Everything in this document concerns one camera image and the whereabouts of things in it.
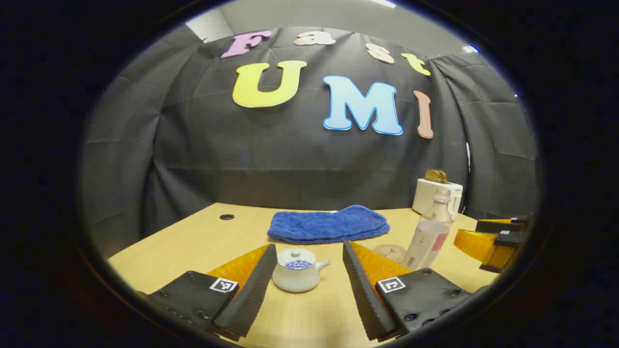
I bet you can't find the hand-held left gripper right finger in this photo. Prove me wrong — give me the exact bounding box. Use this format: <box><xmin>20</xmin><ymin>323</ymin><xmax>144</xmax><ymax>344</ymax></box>
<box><xmin>342</xmin><ymin>240</ymin><xmax>477</xmax><ymax>342</ymax></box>

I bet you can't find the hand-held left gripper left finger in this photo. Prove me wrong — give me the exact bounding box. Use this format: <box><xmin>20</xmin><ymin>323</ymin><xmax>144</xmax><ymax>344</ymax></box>
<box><xmin>138</xmin><ymin>244</ymin><xmax>279</xmax><ymax>341</ymax></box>

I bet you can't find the round wooden coaster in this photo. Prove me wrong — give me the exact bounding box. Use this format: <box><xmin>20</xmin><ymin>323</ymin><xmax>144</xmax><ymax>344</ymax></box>
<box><xmin>372</xmin><ymin>244</ymin><xmax>408</xmax><ymax>264</ymax></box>

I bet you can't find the white ceramic teacup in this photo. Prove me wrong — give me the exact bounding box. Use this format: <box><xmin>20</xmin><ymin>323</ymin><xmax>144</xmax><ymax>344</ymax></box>
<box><xmin>271</xmin><ymin>247</ymin><xmax>332</xmax><ymax>293</ymax></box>

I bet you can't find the clear water bottle red label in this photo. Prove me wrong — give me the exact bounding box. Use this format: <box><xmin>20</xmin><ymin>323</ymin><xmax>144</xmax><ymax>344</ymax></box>
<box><xmin>402</xmin><ymin>188</ymin><xmax>454</xmax><ymax>270</ymax></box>

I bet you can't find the white toaster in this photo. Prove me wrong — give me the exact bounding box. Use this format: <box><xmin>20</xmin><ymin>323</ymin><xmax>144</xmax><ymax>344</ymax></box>
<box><xmin>412</xmin><ymin>178</ymin><xmax>464</xmax><ymax>221</ymax></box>

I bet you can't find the blue folded towel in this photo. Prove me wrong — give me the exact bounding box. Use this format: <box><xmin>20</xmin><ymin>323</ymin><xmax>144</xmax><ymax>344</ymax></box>
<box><xmin>267</xmin><ymin>204</ymin><xmax>391</xmax><ymax>244</ymax></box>

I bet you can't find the black backdrop cloth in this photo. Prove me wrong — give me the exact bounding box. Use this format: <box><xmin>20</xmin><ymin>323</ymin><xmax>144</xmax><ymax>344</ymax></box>
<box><xmin>80</xmin><ymin>24</ymin><xmax>540</xmax><ymax>259</ymax></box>

